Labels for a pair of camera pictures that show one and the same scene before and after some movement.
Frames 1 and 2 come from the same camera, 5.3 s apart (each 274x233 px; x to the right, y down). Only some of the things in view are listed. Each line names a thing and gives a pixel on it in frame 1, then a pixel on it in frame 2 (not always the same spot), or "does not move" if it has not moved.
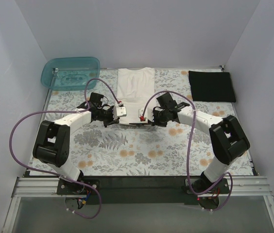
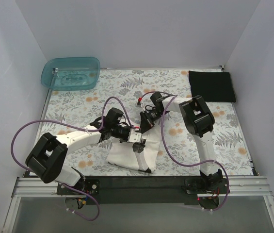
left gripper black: (113, 116) → (137, 147)
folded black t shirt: (211, 86) does not move
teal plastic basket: (65, 74) does not move
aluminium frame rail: (47, 187) does not move
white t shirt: (134, 87) → (122, 154)
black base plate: (156, 190) does not move
